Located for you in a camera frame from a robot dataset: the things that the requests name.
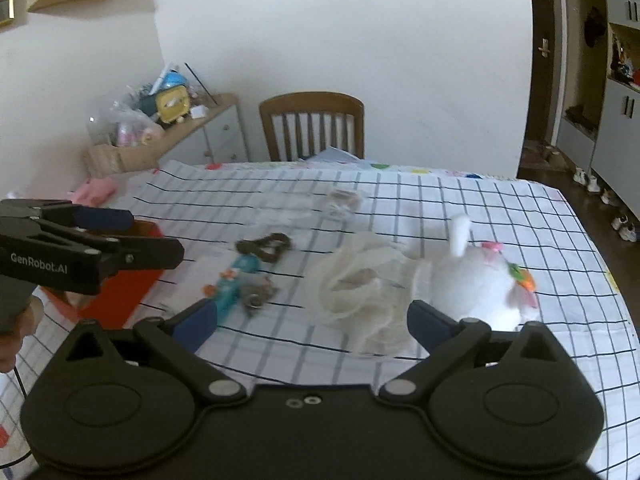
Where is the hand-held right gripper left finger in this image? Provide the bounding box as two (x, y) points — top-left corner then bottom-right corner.
(60, 300), (248, 406)

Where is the dark hanging bag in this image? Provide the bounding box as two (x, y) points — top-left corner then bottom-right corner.
(584, 6), (607, 49)

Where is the wooden chair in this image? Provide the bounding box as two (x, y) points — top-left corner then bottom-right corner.
(258, 91), (365, 162)

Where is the grey wooden cabinet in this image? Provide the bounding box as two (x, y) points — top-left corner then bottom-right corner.
(554, 0), (640, 202)

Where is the dark wooden door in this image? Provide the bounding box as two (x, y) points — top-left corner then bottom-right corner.
(516, 0), (567, 181)

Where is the wooden sideboard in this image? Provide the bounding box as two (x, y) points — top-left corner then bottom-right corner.
(154, 92), (251, 171)

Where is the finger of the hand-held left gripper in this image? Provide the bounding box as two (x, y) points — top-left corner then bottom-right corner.
(0, 199), (135, 235)
(30, 220), (185, 281)

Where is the yellow alarm clock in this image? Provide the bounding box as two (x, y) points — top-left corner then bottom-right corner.
(154, 85), (194, 125)

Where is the clear bag of white beads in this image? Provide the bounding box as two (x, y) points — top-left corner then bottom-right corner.
(314, 187), (364, 219)

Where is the white plush rabbit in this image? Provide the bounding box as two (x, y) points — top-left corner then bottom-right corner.
(429, 213), (542, 334)

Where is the checkered tablecloth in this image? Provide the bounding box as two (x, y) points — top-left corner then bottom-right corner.
(0, 159), (632, 480)

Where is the white mesh cloth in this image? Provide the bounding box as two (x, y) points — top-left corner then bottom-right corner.
(305, 232), (437, 357)

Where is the black cable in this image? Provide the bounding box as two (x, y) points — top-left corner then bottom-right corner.
(10, 364), (37, 467)

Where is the red tin box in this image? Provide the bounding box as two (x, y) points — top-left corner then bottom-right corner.
(37, 219), (167, 330)

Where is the small brown plush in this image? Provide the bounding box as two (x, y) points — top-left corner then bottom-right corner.
(235, 233), (292, 264)

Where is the thin black stick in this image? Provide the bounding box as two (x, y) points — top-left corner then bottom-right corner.
(183, 62), (219, 109)

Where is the cardboard box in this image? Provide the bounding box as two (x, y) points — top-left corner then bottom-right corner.
(82, 142), (162, 179)

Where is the blue chair cushion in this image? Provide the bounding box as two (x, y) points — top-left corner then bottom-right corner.
(304, 146), (362, 164)

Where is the clear plastic bag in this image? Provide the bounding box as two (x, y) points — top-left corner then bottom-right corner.
(89, 99), (166, 149)

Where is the pink cushion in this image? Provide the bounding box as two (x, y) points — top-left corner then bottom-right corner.
(69, 177), (119, 207)

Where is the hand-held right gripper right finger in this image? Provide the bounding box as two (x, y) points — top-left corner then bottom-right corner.
(380, 300), (571, 403)

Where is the person's left hand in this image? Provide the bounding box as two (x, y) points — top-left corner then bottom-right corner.
(0, 296), (44, 374)

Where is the white wipes pack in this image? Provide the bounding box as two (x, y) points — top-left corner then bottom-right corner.
(150, 252), (263, 318)

